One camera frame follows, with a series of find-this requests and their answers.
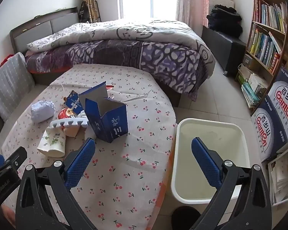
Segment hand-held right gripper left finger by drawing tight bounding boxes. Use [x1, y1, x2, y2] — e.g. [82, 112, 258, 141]
[16, 138, 99, 230]

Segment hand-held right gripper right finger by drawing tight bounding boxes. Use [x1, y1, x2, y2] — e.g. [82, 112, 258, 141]
[191, 137, 273, 230]

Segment white trash bin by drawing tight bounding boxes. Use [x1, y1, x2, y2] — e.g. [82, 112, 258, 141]
[170, 118, 251, 205]

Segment floral paper cup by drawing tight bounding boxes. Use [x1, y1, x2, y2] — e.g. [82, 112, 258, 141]
[37, 127, 67, 158]

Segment blue carton box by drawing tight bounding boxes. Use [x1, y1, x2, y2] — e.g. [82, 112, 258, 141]
[78, 81, 128, 144]

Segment red drink can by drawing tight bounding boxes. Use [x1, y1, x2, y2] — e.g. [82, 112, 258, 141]
[58, 108, 75, 121]

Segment white paper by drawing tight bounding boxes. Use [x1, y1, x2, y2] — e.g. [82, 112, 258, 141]
[30, 101, 55, 123]

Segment person's left hand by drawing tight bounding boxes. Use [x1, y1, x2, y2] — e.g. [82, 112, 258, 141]
[0, 204, 17, 224]

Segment cherry print tablecloth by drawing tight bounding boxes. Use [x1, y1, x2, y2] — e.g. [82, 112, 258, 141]
[1, 63, 178, 230]

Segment blue snack packet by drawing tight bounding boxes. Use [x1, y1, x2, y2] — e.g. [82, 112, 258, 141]
[64, 90, 83, 112]

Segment black round object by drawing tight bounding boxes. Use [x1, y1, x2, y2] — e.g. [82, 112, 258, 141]
[175, 206, 202, 230]

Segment blue water bottle carton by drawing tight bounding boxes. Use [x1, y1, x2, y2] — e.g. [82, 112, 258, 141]
[267, 67, 288, 146]
[251, 96, 288, 162]

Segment grey striped cushion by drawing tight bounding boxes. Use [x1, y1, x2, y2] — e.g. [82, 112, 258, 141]
[0, 52, 36, 122]

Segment stack of white papers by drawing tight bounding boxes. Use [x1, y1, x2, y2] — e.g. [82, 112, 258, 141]
[267, 146, 288, 205]

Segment pile of lying books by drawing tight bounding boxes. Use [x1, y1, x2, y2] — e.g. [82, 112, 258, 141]
[238, 63, 269, 109]

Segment red cloth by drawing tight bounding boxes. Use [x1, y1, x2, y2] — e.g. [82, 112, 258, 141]
[0, 54, 14, 70]

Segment black storage bench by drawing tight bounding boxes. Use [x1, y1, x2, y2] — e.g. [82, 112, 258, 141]
[202, 26, 247, 77]

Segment row of upright books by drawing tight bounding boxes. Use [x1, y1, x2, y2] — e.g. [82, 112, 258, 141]
[253, 0, 288, 33]
[249, 28, 283, 74]

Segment purple and white quilt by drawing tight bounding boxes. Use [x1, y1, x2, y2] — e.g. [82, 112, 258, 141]
[26, 19, 216, 101]

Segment grey bed headboard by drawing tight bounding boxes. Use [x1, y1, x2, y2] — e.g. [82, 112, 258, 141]
[10, 7, 79, 53]

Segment pile of black clothes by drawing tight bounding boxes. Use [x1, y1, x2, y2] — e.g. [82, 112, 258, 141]
[206, 4, 243, 39]

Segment black bag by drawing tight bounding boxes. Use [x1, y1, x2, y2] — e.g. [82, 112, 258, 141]
[79, 1, 93, 22]

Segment wooden bookshelf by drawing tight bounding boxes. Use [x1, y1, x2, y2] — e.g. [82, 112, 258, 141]
[235, 0, 288, 117]

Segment white cardboard boxes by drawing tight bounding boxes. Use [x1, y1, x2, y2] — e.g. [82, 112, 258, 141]
[208, 0, 235, 9]

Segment white curtain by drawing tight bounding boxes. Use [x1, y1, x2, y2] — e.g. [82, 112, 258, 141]
[175, 0, 190, 22]

